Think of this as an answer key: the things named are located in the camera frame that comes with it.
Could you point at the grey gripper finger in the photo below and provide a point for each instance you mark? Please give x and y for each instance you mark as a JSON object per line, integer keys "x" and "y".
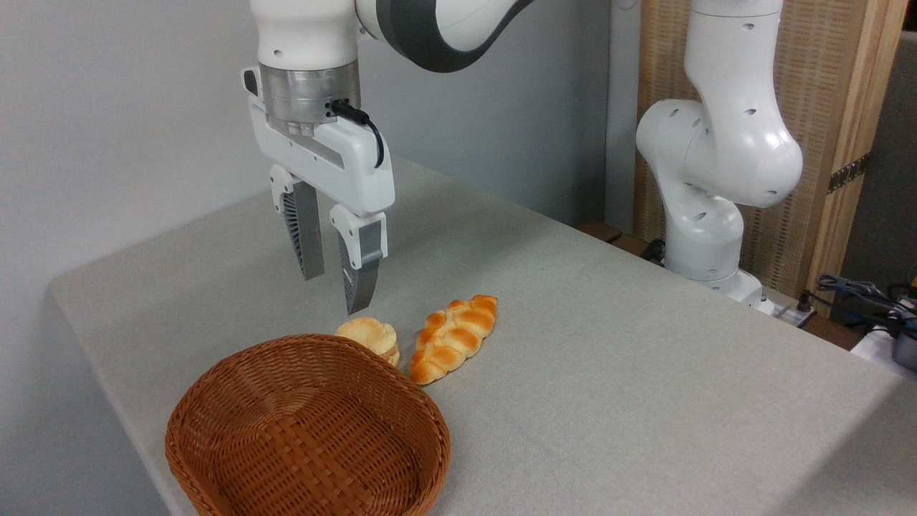
{"x": 362, "y": 265}
{"x": 308, "y": 236}

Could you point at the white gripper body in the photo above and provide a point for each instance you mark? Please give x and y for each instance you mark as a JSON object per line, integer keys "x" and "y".
{"x": 337, "y": 161}

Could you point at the round pale bread roll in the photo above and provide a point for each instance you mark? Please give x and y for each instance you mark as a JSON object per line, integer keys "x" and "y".
{"x": 369, "y": 335}

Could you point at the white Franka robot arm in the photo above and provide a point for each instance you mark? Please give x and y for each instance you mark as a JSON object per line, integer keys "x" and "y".
{"x": 723, "y": 143}

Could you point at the braided golden bread loaf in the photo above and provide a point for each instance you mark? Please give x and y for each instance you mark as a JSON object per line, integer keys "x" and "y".
{"x": 453, "y": 337}

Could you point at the brown wicker basket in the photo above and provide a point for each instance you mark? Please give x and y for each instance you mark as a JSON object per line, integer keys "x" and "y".
{"x": 308, "y": 437}

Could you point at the grey tablecloth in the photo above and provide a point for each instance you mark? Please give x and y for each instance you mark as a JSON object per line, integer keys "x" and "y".
{"x": 609, "y": 373}

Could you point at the metal hinge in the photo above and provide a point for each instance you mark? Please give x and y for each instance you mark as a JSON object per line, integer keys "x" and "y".
{"x": 849, "y": 173}

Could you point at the wooden slatted screen panel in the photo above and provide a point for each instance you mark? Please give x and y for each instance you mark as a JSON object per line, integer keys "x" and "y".
{"x": 831, "y": 72}

